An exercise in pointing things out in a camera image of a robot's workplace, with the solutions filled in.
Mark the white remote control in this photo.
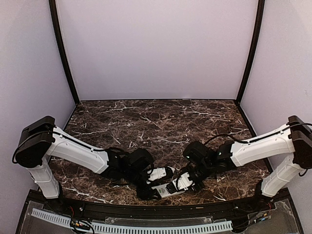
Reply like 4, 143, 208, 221
152, 179, 185, 198

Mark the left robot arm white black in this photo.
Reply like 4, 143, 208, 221
12, 116, 155, 213

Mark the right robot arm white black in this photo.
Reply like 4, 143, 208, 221
174, 116, 312, 212

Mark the clear acrylic plate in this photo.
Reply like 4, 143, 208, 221
104, 216, 213, 227

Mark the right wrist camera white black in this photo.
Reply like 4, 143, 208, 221
166, 172, 194, 194

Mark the white slotted cable duct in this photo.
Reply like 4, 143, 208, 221
31, 208, 233, 234

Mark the black front rail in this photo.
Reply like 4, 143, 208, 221
64, 197, 269, 220

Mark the right black frame post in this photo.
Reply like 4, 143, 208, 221
235, 0, 265, 106

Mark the black frame post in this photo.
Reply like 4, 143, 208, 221
235, 0, 265, 106
49, 0, 80, 106

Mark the left black frame post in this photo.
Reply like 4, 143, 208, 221
49, 0, 80, 106

